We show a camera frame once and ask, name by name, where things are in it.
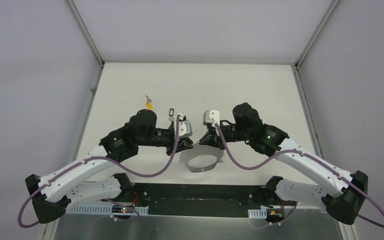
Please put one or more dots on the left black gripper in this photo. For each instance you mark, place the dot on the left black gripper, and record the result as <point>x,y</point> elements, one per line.
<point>173,142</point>

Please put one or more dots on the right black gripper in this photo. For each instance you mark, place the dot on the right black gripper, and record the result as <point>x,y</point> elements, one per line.
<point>212,138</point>

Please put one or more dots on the perforated metal ring plate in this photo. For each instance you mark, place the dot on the perforated metal ring plate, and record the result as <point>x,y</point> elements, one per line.
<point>211,157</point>

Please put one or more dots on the key with black tag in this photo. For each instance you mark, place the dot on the key with black tag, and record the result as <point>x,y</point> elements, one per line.
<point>171,114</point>

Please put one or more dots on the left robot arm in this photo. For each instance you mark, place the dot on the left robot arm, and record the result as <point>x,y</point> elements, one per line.
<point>53,194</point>

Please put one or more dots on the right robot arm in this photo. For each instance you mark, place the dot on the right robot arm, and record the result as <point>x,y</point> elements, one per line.
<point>340,192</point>

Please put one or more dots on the key with yellow tag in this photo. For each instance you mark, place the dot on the key with yellow tag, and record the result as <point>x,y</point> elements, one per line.
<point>148,103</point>

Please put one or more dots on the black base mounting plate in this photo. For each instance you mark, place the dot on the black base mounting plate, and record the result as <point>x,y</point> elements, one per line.
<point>196,200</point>

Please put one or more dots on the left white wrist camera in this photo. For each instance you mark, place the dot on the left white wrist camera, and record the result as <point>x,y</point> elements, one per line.
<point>182,126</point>

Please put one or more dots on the white slotted cable duct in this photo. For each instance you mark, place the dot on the white slotted cable duct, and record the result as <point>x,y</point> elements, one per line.
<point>100,209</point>

